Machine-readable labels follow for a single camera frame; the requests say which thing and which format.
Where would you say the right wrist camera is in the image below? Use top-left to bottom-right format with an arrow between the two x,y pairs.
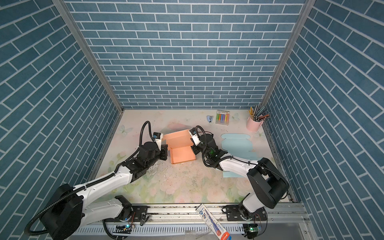
189,128 -> 201,146

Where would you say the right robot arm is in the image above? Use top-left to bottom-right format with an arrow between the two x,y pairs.
189,126 -> 289,220

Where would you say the light blue cardboard box blank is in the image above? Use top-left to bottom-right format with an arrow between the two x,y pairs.
221,134 -> 261,163

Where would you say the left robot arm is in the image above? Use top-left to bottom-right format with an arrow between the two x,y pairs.
24,132 -> 168,240

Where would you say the coloured marker pack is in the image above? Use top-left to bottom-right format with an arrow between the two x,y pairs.
216,110 -> 230,126

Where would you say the aluminium mounting rail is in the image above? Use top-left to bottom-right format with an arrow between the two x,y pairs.
74,203 -> 319,240

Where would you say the pink pencil cup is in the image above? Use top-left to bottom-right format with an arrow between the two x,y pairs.
246,117 -> 264,132

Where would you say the toothpaste tube box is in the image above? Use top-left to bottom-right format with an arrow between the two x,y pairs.
196,204 -> 232,240

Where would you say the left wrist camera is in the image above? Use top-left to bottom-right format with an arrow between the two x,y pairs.
153,132 -> 164,150

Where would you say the pink cardboard box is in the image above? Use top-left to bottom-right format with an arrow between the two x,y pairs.
164,130 -> 196,164

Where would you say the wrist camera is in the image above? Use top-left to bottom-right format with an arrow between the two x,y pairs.
189,128 -> 201,146
153,132 -> 164,150

